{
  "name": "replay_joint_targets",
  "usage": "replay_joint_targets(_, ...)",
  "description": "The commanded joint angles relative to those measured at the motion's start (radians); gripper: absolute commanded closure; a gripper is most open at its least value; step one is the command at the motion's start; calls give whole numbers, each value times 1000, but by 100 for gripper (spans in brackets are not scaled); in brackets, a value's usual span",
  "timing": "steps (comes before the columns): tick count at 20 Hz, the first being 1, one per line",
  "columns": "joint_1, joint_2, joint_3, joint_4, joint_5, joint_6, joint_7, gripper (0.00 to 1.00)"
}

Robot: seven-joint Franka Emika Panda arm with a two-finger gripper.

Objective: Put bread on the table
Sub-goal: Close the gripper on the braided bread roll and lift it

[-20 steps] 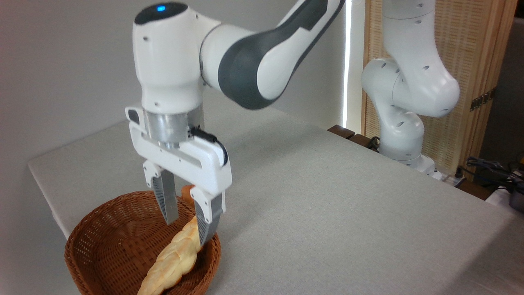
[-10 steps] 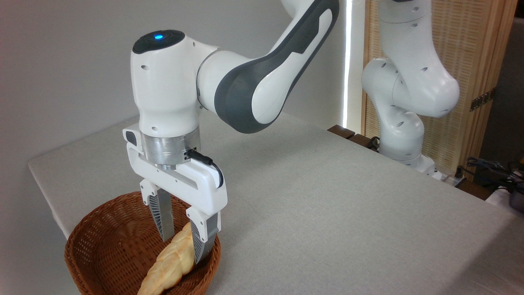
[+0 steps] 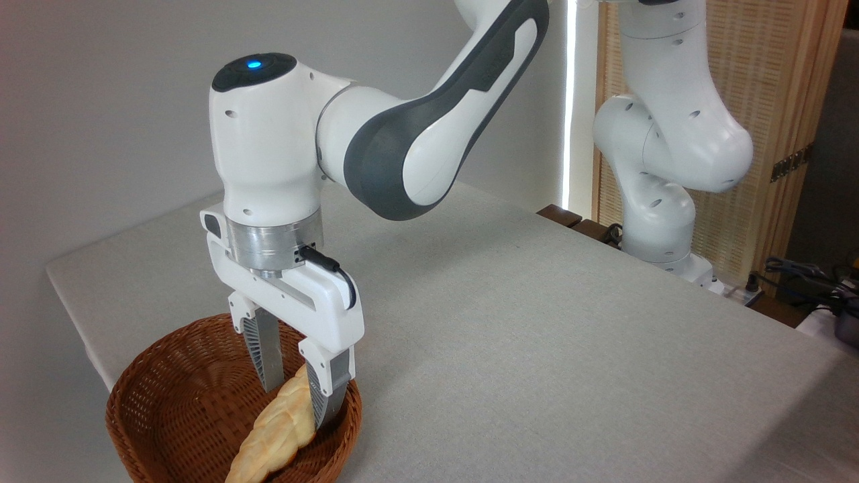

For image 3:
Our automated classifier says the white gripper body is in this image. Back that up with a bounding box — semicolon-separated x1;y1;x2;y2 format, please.
199;206;366;354

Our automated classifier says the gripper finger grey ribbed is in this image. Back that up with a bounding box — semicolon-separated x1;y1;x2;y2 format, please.
227;291;287;394
298;339;355;431

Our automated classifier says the long braided bread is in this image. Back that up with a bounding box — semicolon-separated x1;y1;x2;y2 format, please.
225;362;318;483

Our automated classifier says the brown wicker basket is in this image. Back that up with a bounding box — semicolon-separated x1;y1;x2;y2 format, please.
105;313;364;483

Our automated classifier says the dark wooden block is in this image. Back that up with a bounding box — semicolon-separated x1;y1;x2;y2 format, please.
570;218;623;250
537;204;584;229

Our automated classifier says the white power strip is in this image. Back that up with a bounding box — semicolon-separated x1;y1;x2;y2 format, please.
719;282;766;308

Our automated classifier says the metal screen hinge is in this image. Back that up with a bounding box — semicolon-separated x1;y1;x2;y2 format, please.
770;144;815;183

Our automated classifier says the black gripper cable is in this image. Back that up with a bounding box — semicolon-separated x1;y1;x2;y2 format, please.
297;245;357;311

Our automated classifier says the bundle of dark cables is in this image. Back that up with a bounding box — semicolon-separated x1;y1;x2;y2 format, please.
746;256;859;317

